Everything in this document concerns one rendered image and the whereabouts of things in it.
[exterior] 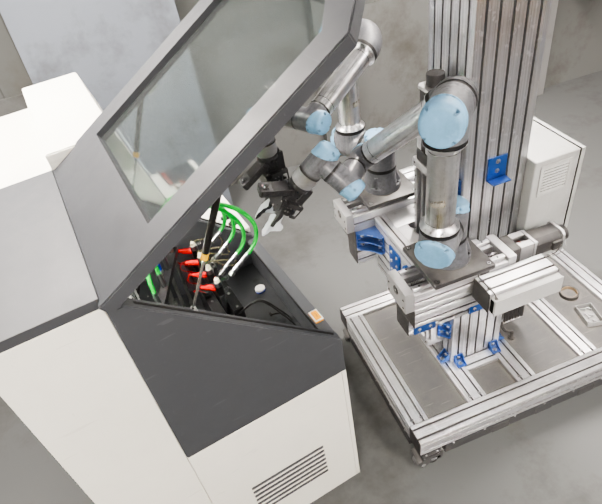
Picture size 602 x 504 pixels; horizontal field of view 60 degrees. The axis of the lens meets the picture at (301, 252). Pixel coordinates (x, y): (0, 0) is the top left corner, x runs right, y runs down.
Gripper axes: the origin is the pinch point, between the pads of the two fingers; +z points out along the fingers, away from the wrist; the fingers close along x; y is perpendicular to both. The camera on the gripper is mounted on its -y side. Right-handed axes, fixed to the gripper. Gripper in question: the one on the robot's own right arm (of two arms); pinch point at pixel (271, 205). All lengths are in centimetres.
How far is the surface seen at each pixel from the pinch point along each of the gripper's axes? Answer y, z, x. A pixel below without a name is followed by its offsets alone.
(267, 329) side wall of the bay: -26, 5, -47
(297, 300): -6.3, 25.3, -23.2
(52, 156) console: -59, -34, 23
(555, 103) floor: 322, 120, 137
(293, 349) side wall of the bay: -20, 18, -47
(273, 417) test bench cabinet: -32, 45, -47
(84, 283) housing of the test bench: -63, -30, -40
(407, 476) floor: 15, 120, -57
